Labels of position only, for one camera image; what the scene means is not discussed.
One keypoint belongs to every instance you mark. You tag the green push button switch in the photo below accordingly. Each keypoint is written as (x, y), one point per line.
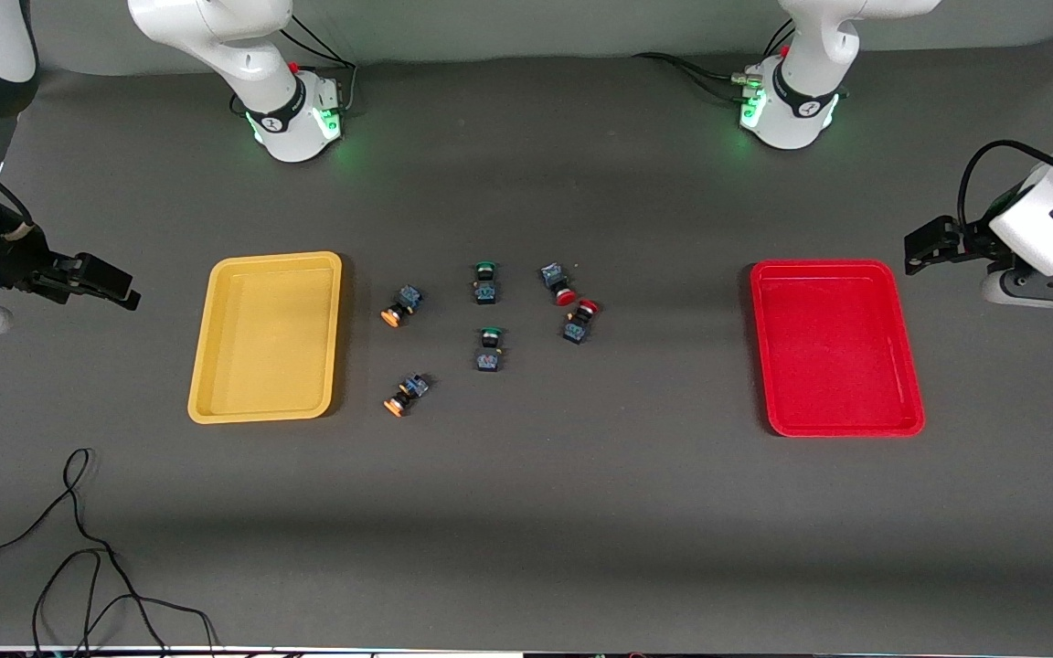
(489, 352)
(485, 285)

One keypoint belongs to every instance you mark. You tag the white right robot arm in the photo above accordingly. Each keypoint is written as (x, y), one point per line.
(284, 110)

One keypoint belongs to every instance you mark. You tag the yellow push button switch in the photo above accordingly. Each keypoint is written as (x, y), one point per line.
(406, 395)
(401, 306)

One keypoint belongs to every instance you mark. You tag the yellow plastic tray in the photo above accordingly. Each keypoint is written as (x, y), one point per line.
(266, 338)

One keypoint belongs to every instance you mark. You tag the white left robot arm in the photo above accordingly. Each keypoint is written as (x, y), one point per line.
(796, 110)

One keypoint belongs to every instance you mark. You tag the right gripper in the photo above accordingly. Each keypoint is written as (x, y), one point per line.
(7, 262)

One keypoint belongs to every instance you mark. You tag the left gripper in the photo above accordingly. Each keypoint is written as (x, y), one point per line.
(966, 238)

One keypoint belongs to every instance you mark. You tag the red plastic tray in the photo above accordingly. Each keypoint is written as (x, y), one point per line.
(833, 352)

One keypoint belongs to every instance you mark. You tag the red push button switch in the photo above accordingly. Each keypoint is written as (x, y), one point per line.
(579, 322)
(558, 283)

